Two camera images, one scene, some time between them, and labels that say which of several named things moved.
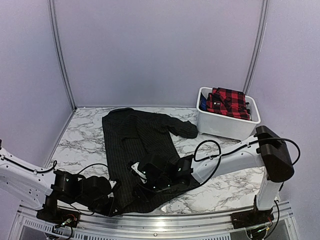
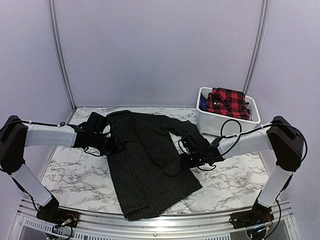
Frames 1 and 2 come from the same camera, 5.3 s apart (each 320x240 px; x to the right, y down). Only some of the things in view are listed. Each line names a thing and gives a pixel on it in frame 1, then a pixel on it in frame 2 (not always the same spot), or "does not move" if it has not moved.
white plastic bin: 212,124 does not move
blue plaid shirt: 202,104 does not move
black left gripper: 108,211 -> 114,149
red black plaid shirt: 228,102 does not move
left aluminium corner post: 61,55 does not move
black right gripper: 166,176 -> 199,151
